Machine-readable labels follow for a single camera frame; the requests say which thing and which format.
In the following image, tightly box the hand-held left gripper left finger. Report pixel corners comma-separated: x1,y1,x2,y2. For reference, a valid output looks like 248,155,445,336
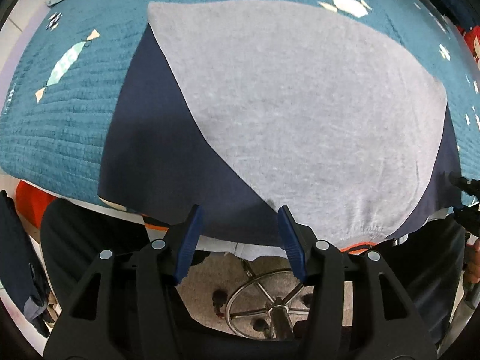
43,204,205,360

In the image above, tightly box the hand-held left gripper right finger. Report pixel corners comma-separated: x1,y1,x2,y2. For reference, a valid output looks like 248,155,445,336
277,205,437,360

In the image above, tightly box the teal printed blanket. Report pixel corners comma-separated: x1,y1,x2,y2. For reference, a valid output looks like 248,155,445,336
0,0,480,218

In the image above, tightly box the person's leg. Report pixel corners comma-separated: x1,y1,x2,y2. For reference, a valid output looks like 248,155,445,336
40,198,181,308
386,214,467,346

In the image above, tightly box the grey and navy sweatshirt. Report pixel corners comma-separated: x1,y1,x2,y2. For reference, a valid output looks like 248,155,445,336
97,0,466,254

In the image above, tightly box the person's right hand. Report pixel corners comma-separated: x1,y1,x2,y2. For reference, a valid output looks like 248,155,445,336
463,238,480,286

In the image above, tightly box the dark blue hanging garment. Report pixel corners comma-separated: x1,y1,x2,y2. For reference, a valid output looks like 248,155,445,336
0,189,51,338

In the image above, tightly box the orange box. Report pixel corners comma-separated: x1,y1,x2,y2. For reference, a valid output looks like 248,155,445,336
17,180,55,229

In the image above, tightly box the person's left leg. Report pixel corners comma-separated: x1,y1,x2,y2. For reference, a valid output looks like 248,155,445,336
40,198,181,308

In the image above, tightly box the red printed cushion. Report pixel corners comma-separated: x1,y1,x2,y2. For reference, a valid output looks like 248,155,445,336
463,26,480,64

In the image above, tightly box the person's right leg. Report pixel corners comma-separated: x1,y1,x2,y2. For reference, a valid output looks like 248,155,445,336
386,214,467,346

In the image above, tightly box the chrome swivel chair base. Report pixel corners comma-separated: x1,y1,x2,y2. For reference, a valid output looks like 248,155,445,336
212,259,316,340

